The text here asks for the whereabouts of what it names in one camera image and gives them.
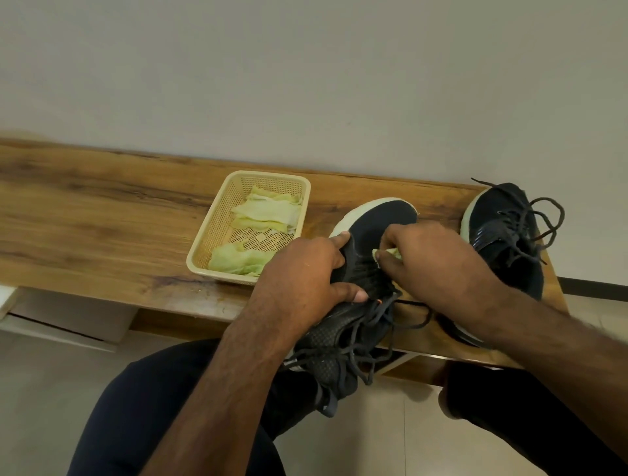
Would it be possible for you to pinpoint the person's right hand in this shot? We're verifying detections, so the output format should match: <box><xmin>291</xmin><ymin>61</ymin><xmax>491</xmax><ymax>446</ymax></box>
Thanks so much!
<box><xmin>375</xmin><ymin>220</ymin><xmax>512</xmax><ymax>335</ymax></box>

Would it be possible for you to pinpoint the person's left hand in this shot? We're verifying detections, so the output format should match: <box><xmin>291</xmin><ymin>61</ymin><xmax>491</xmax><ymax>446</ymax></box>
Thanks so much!
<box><xmin>247</xmin><ymin>231</ymin><xmax>370</xmax><ymax>345</ymax></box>

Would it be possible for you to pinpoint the grey shoelace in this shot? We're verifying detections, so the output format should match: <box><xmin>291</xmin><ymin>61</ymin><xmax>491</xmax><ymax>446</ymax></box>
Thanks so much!
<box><xmin>282</xmin><ymin>289</ymin><xmax>434</xmax><ymax>386</ymax></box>
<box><xmin>470</xmin><ymin>178</ymin><xmax>566</xmax><ymax>267</ymax></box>

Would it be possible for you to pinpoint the dark sneaker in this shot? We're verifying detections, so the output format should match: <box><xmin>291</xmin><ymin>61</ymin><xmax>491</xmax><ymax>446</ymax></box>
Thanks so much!
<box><xmin>436</xmin><ymin>182</ymin><xmax>548</xmax><ymax>348</ymax></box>
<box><xmin>284</xmin><ymin>197</ymin><xmax>419</xmax><ymax>418</ymax></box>

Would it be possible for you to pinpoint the person's left forearm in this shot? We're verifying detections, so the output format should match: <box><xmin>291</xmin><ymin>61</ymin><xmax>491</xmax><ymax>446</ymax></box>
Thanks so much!
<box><xmin>139</xmin><ymin>303</ymin><xmax>300</xmax><ymax>476</ymax></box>

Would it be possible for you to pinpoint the person's right forearm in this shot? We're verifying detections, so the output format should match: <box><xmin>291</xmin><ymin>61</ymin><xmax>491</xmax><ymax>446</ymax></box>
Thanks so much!
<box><xmin>483</xmin><ymin>286</ymin><xmax>628</xmax><ymax>464</ymax></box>

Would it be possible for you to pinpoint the cream plastic mesh basket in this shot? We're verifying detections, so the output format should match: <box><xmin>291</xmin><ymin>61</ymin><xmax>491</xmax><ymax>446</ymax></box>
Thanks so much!
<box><xmin>186</xmin><ymin>170</ymin><xmax>312</xmax><ymax>286</ymax></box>

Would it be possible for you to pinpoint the dark baseboard strip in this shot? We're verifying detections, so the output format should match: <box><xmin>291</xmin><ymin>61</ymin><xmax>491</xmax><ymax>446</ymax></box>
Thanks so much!
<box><xmin>558</xmin><ymin>277</ymin><xmax>628</xmax><ymax>303</ymax></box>

